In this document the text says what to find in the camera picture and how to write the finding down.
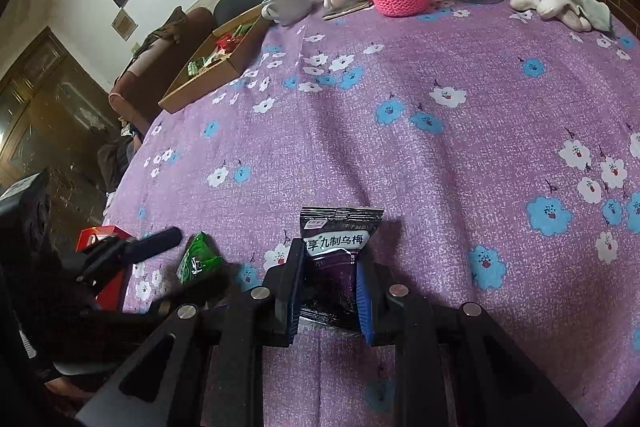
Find green snack packet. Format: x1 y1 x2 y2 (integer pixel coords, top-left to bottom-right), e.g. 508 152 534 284
177 232 224 284

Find white ceramic mug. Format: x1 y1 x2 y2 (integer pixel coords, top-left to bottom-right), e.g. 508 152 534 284
262 0 312 26

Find brown armchair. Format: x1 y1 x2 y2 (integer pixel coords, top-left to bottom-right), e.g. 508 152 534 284
108 6 215 135

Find white gloves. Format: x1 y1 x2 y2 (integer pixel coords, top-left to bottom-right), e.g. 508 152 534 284
510 0 614 34

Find purple floral tablecloth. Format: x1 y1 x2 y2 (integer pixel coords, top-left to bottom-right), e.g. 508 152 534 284
105 0 639 426

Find brown cardboard snack tray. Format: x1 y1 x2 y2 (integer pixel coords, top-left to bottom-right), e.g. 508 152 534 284
158 5 270 114

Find small wall plaque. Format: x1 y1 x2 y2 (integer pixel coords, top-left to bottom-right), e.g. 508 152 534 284
112 9 138 41

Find dark purple plum packet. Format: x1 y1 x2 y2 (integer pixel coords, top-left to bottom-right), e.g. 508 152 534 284
299 207 384 332

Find red gift box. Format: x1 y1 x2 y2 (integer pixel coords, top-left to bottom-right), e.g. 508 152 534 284
76 225 132 311

